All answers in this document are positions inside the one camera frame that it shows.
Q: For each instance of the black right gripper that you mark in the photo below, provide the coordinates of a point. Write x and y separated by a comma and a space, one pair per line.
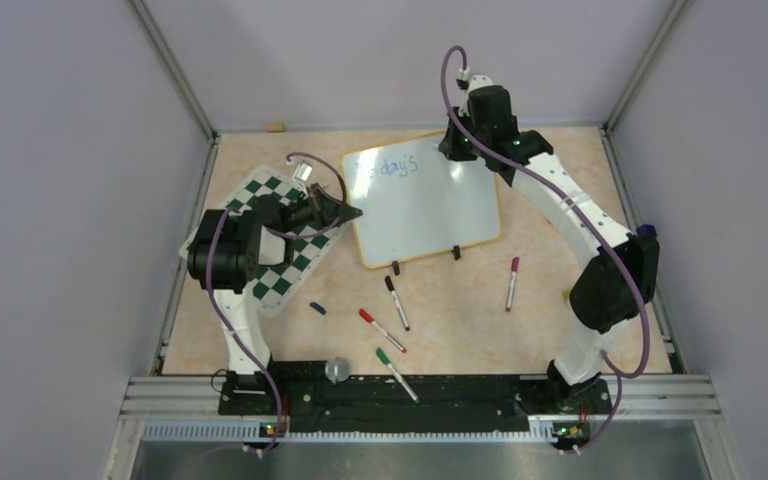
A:
450, 147

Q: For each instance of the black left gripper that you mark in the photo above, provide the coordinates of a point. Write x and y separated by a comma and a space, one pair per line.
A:
322, 206

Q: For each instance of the blue marker cap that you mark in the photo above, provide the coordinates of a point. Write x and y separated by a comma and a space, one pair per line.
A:
319, 308

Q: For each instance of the yellow framed whiteboard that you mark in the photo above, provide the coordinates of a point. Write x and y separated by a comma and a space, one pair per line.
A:
416, 203

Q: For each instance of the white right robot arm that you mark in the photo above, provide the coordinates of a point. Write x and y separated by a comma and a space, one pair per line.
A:
619, 267

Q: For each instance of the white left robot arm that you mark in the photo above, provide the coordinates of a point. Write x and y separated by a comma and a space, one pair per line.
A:
254, 253

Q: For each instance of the green white chessboard mat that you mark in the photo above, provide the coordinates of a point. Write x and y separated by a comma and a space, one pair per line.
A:
273, 286

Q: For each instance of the small wooden block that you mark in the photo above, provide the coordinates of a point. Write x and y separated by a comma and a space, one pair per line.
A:
277, 127

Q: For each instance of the black capped marker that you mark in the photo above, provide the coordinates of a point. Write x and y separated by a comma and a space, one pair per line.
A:
399, 307

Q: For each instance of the red capped marker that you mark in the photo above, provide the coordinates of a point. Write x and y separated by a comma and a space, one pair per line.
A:
372, 321

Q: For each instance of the purple capped marker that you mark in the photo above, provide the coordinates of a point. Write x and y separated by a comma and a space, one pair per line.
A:
512, 284

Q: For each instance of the green capped marker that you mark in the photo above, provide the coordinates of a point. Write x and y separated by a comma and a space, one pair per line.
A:
384, 359

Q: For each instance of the grey round knob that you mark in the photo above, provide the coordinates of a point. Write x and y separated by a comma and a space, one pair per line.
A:
337, 370

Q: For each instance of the purple plastic piece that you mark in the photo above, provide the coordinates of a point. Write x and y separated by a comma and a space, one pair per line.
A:
646, 230

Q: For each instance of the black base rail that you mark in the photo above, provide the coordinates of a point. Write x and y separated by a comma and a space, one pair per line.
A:
302, 394

